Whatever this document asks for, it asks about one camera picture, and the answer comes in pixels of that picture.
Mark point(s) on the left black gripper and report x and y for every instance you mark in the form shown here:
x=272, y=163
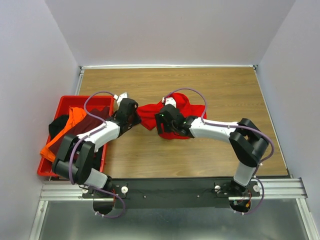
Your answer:
x=137, y=120

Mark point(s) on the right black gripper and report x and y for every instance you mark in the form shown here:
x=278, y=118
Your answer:
x=160, y=120

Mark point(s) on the red t-shirt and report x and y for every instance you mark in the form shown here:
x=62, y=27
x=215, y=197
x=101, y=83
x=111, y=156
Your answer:
x=147, y=113

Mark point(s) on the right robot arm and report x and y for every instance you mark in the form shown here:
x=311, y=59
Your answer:
x=250, y=145

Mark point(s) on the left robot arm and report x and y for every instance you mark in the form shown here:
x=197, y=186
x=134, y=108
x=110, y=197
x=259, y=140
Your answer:
x=74, y=158

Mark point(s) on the maroon t-shirt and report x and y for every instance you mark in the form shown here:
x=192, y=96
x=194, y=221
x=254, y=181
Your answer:
x=85, y=125

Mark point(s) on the orange t-shirt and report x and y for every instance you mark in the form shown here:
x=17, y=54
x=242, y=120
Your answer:
x=75, y=115

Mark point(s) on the black t-shirt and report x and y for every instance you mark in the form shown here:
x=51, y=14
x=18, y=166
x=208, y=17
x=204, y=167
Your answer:
x=56, y=127

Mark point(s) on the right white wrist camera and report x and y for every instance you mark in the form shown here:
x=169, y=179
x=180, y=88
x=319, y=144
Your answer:
x=169, y=101

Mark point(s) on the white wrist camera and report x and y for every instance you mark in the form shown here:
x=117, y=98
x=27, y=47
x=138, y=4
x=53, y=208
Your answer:
x=169, y=101
x=119, y=98

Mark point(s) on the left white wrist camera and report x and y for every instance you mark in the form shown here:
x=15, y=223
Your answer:
x=119, y=98

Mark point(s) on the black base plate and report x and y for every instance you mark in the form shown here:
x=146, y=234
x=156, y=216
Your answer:
x=172, y=193

